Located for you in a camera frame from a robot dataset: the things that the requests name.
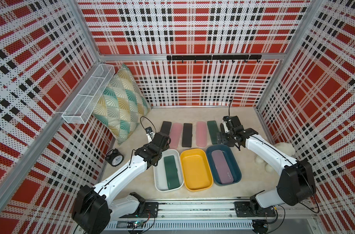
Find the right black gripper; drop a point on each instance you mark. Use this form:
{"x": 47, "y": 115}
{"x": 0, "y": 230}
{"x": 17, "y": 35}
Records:
{"x": 224, "y": 140}

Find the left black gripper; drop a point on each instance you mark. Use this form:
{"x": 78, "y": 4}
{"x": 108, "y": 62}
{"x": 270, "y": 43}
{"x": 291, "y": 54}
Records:
{"x": 166, "y": 146}

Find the black pencil case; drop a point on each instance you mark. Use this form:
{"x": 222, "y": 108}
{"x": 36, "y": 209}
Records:
{"x": 187, "y": 135}
{"x": 166, "y": 127}
{"x": 222, "y": 130}

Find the pink pencil case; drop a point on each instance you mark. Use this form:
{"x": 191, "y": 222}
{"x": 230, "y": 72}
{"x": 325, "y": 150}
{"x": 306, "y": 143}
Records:
{"x": 175, "y": 134}
{"x": 201, "y": 134}
{"x": 224, "y": 175}

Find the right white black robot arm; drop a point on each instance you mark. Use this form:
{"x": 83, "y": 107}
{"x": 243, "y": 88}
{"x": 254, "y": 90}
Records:
{"x": 296, "y": 181}

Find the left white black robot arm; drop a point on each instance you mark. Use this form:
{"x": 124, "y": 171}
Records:
{"x": 95, "y": 206}

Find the white storage tray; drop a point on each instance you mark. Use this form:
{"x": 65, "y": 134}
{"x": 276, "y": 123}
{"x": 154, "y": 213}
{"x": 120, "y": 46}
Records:
{"x": 160, "y": 175}

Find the teal storage tray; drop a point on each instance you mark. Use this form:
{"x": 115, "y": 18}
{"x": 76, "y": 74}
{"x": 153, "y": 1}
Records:
{"x": 231, "y": 160}

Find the yellow storage tray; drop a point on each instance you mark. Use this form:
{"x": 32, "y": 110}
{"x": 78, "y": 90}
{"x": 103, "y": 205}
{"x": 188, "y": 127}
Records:
{"x": 196, "y": 170}

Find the black alarm clock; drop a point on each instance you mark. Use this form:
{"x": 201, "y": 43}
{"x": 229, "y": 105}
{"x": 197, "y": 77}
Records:
{"x": 114, "y": 157}

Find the patterned throw pillow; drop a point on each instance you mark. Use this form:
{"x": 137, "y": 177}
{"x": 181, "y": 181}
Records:
{"x": 121, "y": 105}

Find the white plush seal toy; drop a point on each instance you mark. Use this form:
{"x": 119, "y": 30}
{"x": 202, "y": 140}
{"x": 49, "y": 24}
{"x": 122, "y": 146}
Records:
{"x": 287, "y": 149}

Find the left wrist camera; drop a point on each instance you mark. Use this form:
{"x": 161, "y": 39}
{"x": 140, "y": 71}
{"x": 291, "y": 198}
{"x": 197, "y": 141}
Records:
{"x": 150, "y": 134}

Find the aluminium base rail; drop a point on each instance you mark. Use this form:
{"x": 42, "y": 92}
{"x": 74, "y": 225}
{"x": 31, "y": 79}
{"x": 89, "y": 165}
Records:
{"x": 205, "y": 209}

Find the black hook rail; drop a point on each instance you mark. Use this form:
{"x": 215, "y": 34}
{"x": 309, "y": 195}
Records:
{"x": 213, "y": 57}

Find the white wire mesh shelf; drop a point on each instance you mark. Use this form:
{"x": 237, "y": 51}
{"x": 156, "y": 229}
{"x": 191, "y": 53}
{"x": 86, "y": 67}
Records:
{"x": 81, "y": 107}

